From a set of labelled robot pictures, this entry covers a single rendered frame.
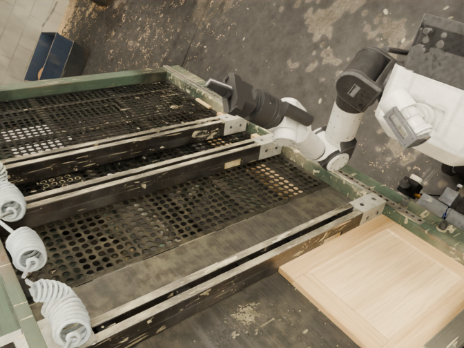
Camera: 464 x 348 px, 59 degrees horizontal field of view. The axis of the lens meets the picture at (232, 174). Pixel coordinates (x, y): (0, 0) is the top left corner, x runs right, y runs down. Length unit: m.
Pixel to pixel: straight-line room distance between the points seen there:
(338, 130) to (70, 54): 4.24
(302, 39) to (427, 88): 2.14
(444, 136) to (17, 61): 5.55
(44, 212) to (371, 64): 0.98
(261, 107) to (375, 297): 0.58
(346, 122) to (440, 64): 0.32
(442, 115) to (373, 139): 1.56
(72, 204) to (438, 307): 1.05
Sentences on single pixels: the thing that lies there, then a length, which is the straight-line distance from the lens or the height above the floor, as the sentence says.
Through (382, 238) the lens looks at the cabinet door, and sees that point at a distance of 1.39.
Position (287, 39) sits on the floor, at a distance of 3.21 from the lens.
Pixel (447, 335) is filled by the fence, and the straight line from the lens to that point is 1.16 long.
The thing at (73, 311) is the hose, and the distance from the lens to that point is 0.79.
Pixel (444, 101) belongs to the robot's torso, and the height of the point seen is 1.36.
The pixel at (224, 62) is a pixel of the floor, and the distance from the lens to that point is 3.50.
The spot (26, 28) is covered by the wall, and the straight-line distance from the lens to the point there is 6.11.
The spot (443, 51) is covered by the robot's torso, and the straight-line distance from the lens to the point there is 1.05.
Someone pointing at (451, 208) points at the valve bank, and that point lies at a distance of 1.61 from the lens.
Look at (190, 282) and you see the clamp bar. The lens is 1.02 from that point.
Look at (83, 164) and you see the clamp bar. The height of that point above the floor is 1.52.
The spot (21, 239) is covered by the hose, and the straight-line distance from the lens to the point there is 0.94.
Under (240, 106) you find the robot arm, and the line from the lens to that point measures 0.99.
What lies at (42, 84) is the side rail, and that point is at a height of 1.47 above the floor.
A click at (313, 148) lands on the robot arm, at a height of 1.24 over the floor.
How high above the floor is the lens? 2.30
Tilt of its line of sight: 49 degrees down
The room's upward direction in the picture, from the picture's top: 68 degrees counter-clockwise
